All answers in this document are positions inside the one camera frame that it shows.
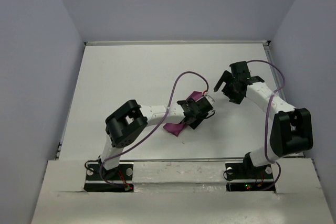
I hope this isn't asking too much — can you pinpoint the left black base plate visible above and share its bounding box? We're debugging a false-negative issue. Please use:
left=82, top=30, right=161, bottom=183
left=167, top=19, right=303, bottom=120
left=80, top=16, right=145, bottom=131
left=83, top=160, right=134, bottom=193

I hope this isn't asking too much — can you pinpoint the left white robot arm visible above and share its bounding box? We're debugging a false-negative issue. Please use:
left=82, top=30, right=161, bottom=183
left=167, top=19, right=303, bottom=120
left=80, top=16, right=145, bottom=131
left=98, top=95, right=214, bottom=179

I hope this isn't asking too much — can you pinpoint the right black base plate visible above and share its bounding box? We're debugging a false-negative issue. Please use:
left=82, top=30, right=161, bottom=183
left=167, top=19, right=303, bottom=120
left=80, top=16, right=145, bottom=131
left=223, top=153, right=276, bottom=192

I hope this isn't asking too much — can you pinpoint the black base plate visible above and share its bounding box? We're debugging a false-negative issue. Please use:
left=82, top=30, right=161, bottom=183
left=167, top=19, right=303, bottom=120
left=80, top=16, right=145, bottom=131
left=83, top=160, right=134, bottom=193
left=223, top=153, right=276, bottom=192

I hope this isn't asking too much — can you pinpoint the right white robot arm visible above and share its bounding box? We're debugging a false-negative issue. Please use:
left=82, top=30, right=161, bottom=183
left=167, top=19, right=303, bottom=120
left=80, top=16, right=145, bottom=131
left=214, top=61, right=313, bottom=178

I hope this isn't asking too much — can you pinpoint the purple cloth napkin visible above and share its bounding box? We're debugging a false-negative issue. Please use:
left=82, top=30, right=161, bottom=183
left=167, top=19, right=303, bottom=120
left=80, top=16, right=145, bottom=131
left=163, top=91, right=203, bottom=137

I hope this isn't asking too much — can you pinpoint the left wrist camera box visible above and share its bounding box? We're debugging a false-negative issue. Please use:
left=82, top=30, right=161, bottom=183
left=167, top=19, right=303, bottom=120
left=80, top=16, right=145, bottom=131
left=204, top=95, right=215, bottom=107

